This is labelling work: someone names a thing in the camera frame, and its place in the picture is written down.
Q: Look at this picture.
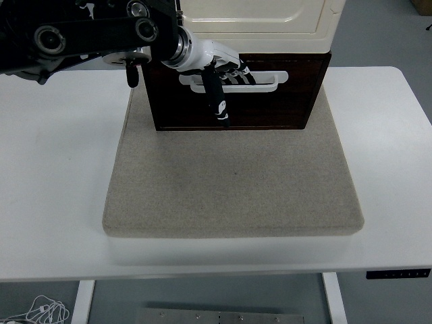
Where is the white and black hand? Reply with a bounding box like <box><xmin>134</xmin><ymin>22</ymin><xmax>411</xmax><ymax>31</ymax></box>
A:
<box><xmin>165</xmin><ymin>30</ymin><xmax>259</xmax><ymax>130</ymax></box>

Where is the white drawer handle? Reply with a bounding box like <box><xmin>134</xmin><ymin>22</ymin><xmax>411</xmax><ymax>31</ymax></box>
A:
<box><xmin>178</xmin><ymin>70</ymin><xmax>290</xmax><ymax>94</ymax></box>

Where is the dark wooden drawer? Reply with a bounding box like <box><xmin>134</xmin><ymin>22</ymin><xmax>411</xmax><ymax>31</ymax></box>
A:
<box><xmin>146</xmin><ymin>53</ymin><xmax>325</xmax><ymax>95</ymax></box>

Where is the cream plastic cabinet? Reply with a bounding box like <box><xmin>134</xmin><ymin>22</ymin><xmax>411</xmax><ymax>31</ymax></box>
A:
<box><xmin>178</xmin><ymin>0</ymin><xmax>346</xmax><ymax>54</ymax></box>

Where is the dark wooden drawer case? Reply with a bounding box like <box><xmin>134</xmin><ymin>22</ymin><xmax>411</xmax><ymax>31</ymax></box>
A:
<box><xmin>141</xmin><ymin>50</ymin><xmax>333</xmax><ymax>132</ymax></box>

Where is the beige fabric mat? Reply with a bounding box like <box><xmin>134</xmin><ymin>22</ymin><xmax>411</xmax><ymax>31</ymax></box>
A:
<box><xmin>102</xmin><ymin>63</ymin><xmax>366</xmax><ymax>239</ymax></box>

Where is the cardboard box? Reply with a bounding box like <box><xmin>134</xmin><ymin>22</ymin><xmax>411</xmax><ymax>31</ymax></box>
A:
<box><xmin>410</xmin><ymin>0</ymin><xmax>432</xmax><ymax>16</ymax></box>

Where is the white table leg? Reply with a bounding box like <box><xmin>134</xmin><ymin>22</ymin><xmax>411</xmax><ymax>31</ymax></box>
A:
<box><xmin>321</xmin><ymin>272</ymin><xmax>348</xmax><ymax>324</ymax></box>
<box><xmin>71</xmin><ymin>279</ymin><xmax>97</xmax><ymax>324</ymax></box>

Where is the black table control panel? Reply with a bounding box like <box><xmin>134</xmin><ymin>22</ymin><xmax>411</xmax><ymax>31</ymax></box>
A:
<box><xmin>366</xmin><ymin>269</ymin><xmax>432</xmax><ymax>280</ymax></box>

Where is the white cable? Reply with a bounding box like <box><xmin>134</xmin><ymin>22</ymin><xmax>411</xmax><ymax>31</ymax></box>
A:
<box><xmin>0</xmin><ymin>294</ymin><xmax>71</xmax><ymax>324</ymax></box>

